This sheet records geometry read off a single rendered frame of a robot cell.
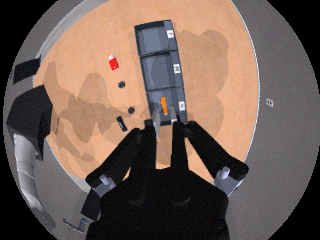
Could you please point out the red usb stick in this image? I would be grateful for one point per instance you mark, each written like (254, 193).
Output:
(113, 62)

